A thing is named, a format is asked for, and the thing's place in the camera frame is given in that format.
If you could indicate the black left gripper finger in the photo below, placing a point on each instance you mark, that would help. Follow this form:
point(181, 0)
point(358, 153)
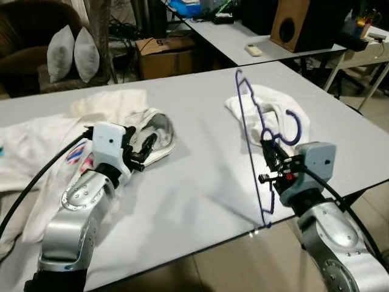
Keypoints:
point(150, 142)
point(138, 162)

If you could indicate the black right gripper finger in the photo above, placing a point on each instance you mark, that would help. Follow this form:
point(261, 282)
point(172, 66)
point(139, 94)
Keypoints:
point(269, 149)
point(279, 154)

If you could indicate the purple plastic hanger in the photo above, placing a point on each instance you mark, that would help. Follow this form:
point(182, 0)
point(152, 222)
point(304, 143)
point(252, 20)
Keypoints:
point(265, 213)

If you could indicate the small white garment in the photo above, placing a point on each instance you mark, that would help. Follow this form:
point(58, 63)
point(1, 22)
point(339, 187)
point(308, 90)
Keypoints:
point(273, 100)

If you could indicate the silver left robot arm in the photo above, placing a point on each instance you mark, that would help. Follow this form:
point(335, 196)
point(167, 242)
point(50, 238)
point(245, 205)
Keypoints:
point(73, 231)

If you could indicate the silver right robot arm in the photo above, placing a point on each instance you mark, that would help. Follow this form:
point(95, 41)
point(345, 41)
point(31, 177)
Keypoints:
point(340, 243)

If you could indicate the cream cloth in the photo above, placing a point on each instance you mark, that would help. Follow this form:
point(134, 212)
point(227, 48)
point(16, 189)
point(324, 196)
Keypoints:
point(109, 103)

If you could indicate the white table black legs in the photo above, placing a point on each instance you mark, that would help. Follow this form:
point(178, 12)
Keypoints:
point(200, 170)

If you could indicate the open cardboard box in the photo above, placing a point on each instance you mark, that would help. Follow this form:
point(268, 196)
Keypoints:
point(164, 61)

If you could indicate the white remote control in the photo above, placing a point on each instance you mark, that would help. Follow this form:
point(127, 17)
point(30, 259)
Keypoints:
point(254, 50)

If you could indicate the grey pillow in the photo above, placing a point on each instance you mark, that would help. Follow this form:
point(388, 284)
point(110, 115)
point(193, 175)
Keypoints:
point(61, 55)
point(88, 56)

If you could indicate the long white table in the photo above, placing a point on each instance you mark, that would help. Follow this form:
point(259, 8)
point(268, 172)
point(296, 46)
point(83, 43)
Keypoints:
point(243, 33)

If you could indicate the small white desk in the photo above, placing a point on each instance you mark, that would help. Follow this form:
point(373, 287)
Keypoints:
point(364, 58)

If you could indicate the wooden speaker box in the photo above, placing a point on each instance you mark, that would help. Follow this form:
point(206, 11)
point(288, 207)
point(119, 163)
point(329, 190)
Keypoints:
point(304, 24)

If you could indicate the black desk device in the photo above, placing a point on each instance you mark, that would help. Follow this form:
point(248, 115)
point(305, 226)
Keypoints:
point(355, 41)

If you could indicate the blue plastic box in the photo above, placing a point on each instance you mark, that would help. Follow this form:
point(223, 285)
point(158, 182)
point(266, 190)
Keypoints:
point(185, 8)

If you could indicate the brown armchair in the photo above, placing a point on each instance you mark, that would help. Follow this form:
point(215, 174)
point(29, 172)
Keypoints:
point(24, 42)

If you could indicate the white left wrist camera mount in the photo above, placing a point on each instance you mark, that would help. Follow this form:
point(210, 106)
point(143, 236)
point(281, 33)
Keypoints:
point(109, 143)

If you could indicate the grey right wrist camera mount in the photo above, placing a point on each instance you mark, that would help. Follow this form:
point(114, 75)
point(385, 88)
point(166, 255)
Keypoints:
point(319, 161)

